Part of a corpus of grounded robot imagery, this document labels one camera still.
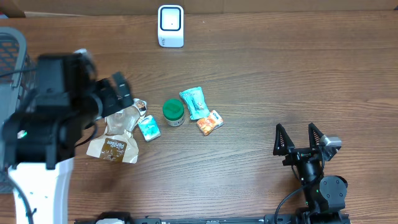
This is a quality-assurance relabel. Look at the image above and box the large teal tissue pack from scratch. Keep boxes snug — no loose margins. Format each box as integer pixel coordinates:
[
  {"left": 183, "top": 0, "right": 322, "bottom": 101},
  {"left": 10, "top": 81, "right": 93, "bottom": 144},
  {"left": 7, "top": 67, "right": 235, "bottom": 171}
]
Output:
[{"left": 179, "top": 86, "right": 210, "bottom": 120}]

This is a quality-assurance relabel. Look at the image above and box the green lid jar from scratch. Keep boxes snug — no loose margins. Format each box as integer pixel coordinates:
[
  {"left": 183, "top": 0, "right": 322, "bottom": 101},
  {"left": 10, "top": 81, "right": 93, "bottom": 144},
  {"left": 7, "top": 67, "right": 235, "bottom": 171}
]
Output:
[{"left": 162, "top": 98, "right": 185, "bottom": 127}]

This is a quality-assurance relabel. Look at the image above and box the orange tissue pack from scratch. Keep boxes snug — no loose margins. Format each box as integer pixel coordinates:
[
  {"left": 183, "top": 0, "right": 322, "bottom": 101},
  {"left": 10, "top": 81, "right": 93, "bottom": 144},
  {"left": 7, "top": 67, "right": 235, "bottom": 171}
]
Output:
[{"left": 197, "top": 110, "right": 223, "bottom": 136}]

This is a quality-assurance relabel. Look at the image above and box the white barcode scanner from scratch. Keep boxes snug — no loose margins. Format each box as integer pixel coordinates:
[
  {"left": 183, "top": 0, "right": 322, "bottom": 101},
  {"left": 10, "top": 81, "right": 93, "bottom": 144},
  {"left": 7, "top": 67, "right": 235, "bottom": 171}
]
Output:
[{"left": 157, "top": 4, "right": 184, "bottom": 48}]

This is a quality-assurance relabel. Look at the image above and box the small teal tissue pack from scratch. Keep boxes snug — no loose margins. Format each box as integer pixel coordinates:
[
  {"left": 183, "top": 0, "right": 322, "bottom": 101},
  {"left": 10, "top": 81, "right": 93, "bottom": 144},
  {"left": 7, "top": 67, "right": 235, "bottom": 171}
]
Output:
[{"left": 138, "top": 115, "right": 161, "bottom": 142}]

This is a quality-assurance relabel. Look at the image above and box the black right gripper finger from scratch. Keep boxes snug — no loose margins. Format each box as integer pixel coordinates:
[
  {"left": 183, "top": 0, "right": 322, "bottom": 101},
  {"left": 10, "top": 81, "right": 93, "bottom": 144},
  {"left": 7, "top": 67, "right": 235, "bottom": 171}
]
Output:
[
  {"left": 273, "top": 123, "right": 295, "bottom": 156},
  {"left": 308, "top": 123, "right": 324, "bottom": 148}
]

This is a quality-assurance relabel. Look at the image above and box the brown bread bag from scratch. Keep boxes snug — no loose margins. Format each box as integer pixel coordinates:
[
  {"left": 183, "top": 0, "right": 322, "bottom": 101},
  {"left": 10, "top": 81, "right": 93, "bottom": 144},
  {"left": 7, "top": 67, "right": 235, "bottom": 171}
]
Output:
[{"left": 86, "top": 98, "right": 147, "bottom": 164}]

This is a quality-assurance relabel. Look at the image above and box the cardboard back board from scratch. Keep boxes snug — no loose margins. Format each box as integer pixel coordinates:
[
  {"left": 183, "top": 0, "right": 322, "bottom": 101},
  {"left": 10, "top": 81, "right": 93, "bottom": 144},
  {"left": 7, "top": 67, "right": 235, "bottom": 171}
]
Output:
[{"left": 1, "top": 0, "right": 397, "bottom": 17}]

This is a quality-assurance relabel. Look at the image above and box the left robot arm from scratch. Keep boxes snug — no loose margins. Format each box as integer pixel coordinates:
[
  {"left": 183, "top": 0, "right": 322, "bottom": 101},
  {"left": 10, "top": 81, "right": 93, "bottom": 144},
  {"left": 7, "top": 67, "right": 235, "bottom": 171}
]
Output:
[{"left": 1, "top": 52, "right": 134, "bottom": 223}]

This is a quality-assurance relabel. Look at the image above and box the grey plastic shopping basket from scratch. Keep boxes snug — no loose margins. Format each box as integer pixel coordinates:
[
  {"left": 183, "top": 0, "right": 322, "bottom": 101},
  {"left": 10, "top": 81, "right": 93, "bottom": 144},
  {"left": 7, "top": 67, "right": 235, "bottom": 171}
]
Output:
[{"left": 0, "top": 26, "right": 38, "bottom": 194}]

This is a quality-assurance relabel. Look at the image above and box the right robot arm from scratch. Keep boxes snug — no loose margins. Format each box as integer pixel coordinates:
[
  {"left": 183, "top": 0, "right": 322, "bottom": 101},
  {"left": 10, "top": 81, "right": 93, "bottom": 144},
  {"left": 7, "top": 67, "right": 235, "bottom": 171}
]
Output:
[{"left": 271, "top": 123, "right": 351, "bottom": 224}]

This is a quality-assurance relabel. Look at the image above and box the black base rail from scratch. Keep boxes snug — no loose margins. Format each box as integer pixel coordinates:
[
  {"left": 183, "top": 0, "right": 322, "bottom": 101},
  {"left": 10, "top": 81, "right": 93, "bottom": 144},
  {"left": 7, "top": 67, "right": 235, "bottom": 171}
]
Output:
[{"left": 74, "top": 211, "right": 352, "bottom": 224}]

